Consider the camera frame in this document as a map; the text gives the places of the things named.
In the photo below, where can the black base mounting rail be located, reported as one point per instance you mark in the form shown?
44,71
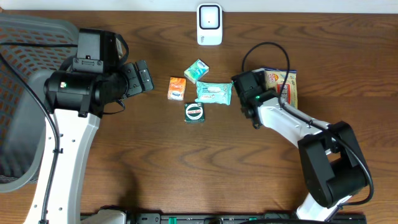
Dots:
114,216

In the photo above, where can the grey plastic shopping basket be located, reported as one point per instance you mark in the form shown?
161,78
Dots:
31,49

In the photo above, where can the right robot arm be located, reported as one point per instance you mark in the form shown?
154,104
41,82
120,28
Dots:
333,165

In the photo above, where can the dark green small box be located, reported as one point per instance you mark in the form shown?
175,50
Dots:
194,113

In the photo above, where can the green tissue pack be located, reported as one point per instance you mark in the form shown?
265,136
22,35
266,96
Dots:
195,72

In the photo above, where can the green wet wipes pack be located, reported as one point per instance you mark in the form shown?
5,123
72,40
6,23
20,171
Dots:
219,93

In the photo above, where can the orange tissue pack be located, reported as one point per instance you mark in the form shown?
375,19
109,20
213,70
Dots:
177,87

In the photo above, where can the yellow snack bag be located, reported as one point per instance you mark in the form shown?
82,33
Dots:
281,82

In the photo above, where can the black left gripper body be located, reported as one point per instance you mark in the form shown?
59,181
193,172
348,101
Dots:
122,84

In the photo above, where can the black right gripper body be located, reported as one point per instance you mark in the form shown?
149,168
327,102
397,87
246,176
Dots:
242,103

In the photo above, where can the white barcode scanner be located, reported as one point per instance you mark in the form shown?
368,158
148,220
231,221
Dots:
209,24

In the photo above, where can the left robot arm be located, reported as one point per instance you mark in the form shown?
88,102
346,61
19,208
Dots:
75,96

